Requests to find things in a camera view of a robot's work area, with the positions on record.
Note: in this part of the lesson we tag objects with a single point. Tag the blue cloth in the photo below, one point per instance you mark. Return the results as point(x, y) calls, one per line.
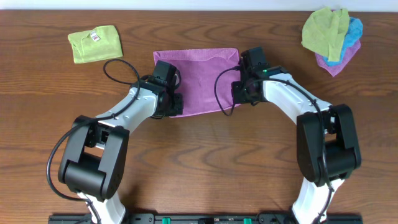
point(354, 33)

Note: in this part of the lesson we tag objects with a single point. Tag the folded green cloth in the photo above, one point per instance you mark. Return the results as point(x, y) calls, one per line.
point(100, 43)

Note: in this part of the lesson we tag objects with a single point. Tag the large pink cloth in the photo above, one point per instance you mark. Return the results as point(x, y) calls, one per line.
point(207, 75)

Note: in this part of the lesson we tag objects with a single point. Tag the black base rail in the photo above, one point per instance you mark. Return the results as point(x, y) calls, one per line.
point(262, 218)

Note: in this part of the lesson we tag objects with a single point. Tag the crumpled green cloth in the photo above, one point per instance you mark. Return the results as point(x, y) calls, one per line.
point(324, 32)

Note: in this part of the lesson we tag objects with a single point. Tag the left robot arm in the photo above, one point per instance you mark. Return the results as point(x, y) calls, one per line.
point(93, 161)

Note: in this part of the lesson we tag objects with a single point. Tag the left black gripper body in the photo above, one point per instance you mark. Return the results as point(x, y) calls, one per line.
point(177, 104)

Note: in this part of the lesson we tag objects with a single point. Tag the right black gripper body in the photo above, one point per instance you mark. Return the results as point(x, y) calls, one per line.
point(236, 92)

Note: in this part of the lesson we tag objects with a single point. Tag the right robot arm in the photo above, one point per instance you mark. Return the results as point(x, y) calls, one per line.
point(327, 142)

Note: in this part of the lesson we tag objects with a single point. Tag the small pink cloth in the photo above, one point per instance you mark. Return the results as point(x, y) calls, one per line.
point(336, 69)

